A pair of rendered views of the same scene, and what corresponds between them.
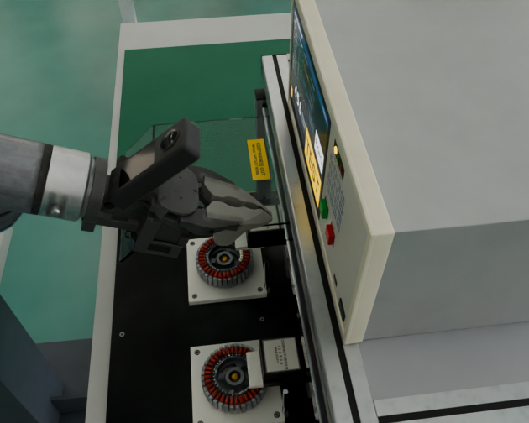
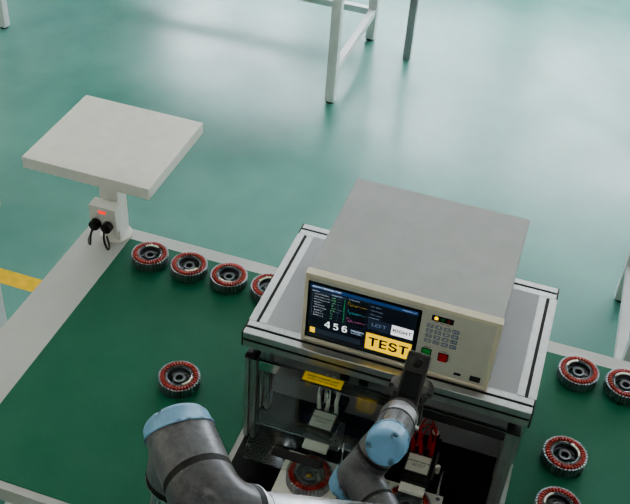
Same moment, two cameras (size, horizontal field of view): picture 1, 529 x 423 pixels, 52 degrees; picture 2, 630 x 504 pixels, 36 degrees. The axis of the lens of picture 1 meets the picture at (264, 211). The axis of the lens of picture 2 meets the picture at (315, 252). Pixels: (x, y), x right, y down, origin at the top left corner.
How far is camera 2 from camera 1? 1.76 m
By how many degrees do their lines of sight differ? 47
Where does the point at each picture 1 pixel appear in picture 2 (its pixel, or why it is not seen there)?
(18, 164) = (405, 417)
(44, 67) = not seen: outside the picture
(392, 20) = (366, 255)
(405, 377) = (510, 379)
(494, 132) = (464, 267)
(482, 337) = (503, 345)
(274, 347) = (412, 464)
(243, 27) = (5, 355)
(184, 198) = not seen: hidden behind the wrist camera
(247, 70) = (78, 380)
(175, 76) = (39, 437)
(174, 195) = not seen: hidden behind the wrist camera
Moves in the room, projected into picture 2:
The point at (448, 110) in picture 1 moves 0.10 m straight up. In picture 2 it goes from (444, 272) to (451, 236)
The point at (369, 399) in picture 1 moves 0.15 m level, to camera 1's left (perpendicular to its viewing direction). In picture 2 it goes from (515, 395) to (495, 442)
